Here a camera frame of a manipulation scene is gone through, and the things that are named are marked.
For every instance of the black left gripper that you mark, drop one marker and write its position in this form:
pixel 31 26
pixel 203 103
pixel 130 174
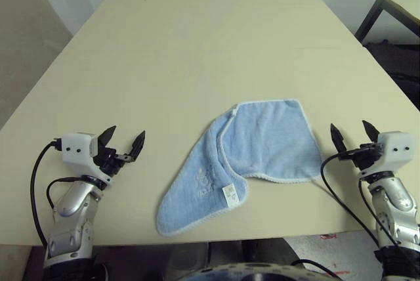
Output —
pixel 106 159

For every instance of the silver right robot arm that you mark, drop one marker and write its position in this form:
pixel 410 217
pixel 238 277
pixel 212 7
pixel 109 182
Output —
pixel 398 202

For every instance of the grey left robot foot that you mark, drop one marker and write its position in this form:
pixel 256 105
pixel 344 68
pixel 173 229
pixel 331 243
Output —
pixel 190 254

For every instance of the beige side table black frame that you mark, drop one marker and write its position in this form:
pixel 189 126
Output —
pixel 393 5

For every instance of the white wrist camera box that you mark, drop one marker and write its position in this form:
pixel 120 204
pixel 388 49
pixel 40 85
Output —
pixel 77 149
pixel 395 149

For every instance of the beige curtain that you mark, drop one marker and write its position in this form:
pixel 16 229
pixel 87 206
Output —
pixel 26 48

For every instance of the light blue terry towel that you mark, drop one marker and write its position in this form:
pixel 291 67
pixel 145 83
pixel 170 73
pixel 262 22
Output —
pixel 262 136

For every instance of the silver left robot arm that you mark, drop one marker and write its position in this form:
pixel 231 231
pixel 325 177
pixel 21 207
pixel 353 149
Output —
pixel 70 203

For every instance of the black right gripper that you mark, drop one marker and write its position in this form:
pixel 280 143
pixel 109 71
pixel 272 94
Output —
pixel 369 158

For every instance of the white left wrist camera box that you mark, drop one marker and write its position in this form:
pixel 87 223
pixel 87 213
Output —
pixel 77 149

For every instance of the dark robot torso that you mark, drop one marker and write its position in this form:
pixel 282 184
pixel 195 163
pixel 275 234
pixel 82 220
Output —
pixel 249 272

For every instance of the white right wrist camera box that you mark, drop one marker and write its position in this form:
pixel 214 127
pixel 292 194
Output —
pixel 395 149

